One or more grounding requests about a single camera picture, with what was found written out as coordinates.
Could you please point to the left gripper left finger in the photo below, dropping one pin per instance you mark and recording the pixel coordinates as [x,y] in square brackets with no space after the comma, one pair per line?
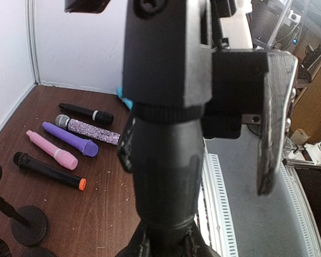
[139,244]

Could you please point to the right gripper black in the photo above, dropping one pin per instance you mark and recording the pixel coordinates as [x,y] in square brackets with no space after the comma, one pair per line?
[248,87]

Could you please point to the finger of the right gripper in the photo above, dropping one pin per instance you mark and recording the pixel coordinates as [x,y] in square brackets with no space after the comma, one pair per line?
[85,6]

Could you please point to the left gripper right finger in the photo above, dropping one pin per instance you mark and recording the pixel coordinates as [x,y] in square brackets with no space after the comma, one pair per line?
[194,244]

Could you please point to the black stand of orange-ring microphone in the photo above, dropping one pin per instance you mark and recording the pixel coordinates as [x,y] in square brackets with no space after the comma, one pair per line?
[167,74]

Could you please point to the blue microphone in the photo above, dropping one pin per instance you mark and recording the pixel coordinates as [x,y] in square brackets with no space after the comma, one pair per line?
[126,101]

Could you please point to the purple microphone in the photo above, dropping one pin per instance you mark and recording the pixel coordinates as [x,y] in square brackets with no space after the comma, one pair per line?
[85,146]

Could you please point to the black microphone with white band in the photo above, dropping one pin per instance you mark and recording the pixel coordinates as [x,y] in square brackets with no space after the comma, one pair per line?
[101,117]

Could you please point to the rhinestone silver microphone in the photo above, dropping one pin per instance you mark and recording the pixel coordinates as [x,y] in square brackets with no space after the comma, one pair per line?
[88,130]

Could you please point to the pink microphone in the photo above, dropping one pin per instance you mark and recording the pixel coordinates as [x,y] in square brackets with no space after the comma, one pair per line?
[64,158]

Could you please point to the black stand of purple microphone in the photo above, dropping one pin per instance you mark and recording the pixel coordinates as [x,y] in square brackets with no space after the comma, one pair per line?
[29,224]

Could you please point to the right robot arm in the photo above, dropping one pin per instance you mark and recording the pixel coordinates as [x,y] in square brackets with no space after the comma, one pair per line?
[193,61]

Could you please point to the front aluminium rail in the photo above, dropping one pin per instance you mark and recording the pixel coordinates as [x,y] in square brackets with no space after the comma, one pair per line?
[235,221]

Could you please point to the right aluminium corner post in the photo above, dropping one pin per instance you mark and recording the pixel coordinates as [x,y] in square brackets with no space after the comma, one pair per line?
[30,18]

